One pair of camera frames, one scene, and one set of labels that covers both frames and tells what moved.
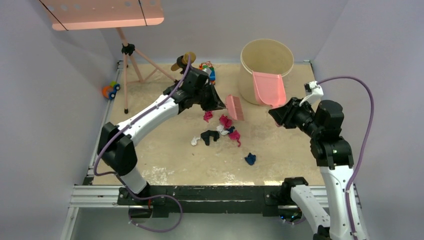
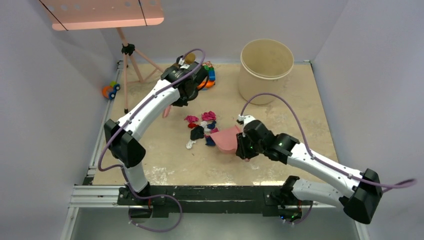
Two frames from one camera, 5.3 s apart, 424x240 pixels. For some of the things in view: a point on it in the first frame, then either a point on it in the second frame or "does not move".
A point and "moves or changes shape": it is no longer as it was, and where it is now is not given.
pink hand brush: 234,107 moves or changes shape
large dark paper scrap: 206,135 -> 197,132
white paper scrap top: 220,128 -> 204,124
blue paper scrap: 231,130 -> 211,126
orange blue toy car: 109,92 does not move
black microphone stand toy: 183,61 does not move
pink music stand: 70,15 does not move
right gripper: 287,120 -> 242,150
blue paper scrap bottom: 251,159 -> 209,141
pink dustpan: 270,89 -> 226,140
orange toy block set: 208,64 does not move
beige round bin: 263,55 does not move
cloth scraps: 225,121 -> 210,115
